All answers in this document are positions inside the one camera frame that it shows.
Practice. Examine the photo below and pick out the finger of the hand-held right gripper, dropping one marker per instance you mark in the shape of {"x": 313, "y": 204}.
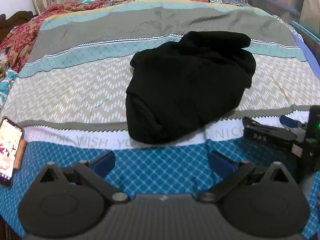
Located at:
{"x": 265, "y": 136}
{"x": 287, "y": 120}

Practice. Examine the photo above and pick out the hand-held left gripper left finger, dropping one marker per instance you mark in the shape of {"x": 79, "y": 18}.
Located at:
{"x": 106, "y": 162}

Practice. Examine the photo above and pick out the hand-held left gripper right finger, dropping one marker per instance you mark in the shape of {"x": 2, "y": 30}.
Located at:
{"x": 218, "y": 162}

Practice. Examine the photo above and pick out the black pants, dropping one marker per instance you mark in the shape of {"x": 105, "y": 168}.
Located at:
{"x": 190, "y": 87}

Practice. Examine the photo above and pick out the person's right hand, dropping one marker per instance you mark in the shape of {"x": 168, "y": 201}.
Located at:
{"x": 318, "y": 198}

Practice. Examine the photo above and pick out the lilac blue sheet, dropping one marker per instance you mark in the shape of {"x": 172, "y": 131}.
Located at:
{"x": 308, "y": 50}

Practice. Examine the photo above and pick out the patterned teal and grey bedsheet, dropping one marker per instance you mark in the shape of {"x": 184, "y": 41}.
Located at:
{"x": 75, "y": 92}

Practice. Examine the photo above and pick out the smartphone with brown case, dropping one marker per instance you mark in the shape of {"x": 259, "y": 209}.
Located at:
{"x": 10, "y": 150}

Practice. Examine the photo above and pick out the clear storage bag teal trim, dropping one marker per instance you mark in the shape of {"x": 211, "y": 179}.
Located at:
{"x": 275, "y": 0}

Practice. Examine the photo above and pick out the teal patterned cloth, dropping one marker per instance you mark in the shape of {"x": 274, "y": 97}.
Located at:
{"x": 6, "y": 80}

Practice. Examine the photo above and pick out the red floral blanket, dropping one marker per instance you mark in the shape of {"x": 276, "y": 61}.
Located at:
{"x": 20, "y": 37}

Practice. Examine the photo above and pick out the dark wooden headboard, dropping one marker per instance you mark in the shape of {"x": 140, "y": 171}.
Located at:
{"x": 15, "y": 17}

